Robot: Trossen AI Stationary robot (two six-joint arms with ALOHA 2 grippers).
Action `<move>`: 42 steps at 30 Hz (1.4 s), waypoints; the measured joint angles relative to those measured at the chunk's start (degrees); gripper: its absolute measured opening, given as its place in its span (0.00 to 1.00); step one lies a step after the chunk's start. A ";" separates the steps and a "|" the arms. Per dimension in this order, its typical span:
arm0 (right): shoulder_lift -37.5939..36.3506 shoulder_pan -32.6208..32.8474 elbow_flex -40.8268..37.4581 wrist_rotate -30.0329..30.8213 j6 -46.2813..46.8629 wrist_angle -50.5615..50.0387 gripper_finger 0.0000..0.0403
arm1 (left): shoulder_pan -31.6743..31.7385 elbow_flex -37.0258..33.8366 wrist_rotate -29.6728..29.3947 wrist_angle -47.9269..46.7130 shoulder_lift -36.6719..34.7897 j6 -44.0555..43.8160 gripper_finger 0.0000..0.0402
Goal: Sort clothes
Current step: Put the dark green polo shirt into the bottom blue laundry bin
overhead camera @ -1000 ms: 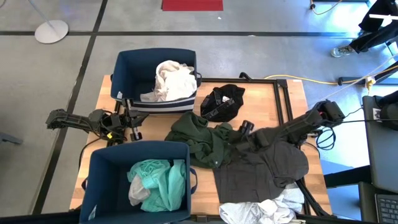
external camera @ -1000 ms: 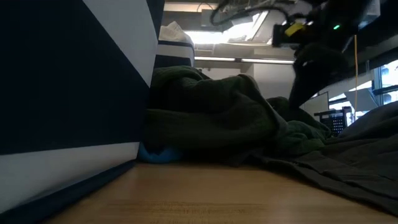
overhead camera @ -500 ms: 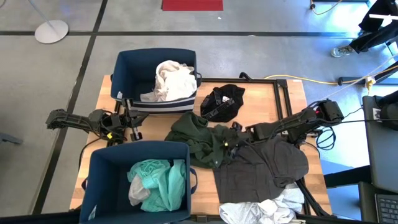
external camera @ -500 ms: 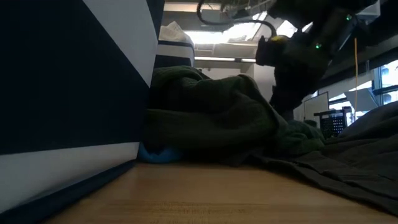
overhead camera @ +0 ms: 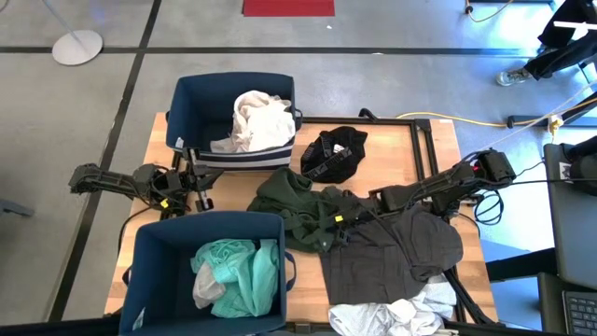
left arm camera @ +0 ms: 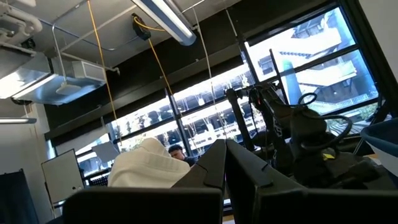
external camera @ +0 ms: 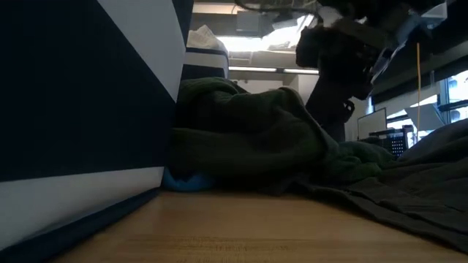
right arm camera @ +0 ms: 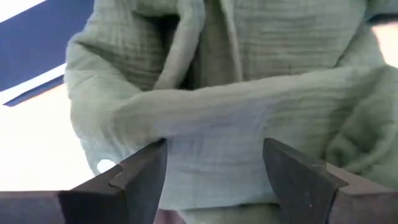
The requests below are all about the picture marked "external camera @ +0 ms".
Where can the dark grey garment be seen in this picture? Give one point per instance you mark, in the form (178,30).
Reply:
(431,190)

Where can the black perforated crate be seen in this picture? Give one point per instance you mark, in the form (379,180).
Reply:
(396,144)

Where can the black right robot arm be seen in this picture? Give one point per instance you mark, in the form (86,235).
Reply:
(384,11)

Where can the silver ceiling duct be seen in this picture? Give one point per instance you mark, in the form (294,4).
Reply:
(435,11)

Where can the navy white striped fabric bin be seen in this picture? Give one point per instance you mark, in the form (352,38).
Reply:
(204,60)
(73,109)

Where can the dark green garment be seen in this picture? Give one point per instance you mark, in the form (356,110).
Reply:
(248,139)

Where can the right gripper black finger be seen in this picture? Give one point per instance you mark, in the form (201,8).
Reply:
(329,113)

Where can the teal blue garment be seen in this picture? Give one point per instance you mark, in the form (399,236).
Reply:
(186,184)

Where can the grey ceiling box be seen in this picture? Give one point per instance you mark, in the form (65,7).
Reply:
(248,23)

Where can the computer monitor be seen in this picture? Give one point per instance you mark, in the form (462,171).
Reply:
(372,124)

